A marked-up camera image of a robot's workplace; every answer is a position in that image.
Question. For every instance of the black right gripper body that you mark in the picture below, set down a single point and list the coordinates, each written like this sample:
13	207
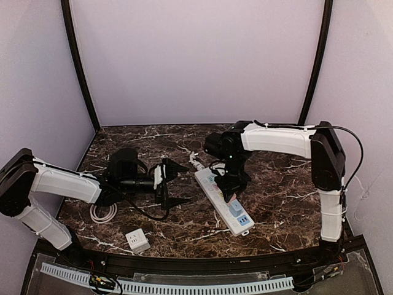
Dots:
232	183

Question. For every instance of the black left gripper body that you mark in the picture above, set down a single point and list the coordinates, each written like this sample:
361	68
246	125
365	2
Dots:
164	183

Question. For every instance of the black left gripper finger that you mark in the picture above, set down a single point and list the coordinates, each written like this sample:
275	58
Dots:
173	202
170	170

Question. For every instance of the pink plug adapter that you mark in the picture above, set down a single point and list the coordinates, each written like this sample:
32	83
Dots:
233	197

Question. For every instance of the blue plug adapter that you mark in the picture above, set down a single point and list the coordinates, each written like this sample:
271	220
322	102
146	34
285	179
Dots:
235	208

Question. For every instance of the white multicolour power strip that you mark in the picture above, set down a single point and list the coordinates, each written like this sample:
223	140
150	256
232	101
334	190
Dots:
237	226

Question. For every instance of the white cube socket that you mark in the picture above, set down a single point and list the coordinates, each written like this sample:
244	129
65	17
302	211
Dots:
137	241

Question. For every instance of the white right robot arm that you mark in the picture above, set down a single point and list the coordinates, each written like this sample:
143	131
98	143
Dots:
318	143

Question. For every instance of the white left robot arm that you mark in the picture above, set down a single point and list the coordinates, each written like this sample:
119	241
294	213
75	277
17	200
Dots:
25	174

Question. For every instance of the small circuit board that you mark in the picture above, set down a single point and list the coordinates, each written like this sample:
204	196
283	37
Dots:
101	282

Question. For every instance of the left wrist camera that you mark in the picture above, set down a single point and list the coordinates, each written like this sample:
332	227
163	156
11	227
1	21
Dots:
159	174

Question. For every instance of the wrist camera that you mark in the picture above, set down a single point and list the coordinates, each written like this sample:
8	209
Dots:
217	167
159	174

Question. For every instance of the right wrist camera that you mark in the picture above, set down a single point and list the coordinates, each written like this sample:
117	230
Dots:
217	167

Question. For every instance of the black front table rail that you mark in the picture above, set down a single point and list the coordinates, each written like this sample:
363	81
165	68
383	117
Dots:
303	261

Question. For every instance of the grey slotted cable duct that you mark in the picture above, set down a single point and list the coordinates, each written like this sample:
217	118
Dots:
170	284

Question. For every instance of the right black frame post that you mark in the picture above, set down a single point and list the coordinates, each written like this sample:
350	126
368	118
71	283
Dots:
319	56

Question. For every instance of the black frame post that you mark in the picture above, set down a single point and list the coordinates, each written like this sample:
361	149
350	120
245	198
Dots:
78	66
319	56

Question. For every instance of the left black frame post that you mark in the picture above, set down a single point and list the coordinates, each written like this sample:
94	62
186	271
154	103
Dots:
78	66

